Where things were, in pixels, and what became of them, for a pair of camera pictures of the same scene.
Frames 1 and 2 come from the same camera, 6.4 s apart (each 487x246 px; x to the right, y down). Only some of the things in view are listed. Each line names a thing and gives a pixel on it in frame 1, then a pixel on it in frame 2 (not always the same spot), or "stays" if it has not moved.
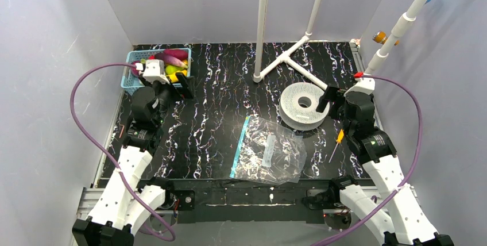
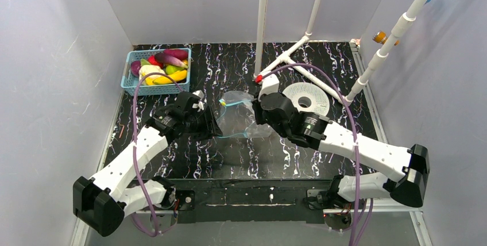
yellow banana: (173, 77) stays
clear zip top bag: (269, 152) -> (236, 117)
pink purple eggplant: (169, 59) stays
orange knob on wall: (381, 37) stays
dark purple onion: (134, 71) stays
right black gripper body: (332, 98) -> (259, 111)
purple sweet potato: (180, 54) stays
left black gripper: (181, 88) -> (203, 121)
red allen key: (122, 130) stays
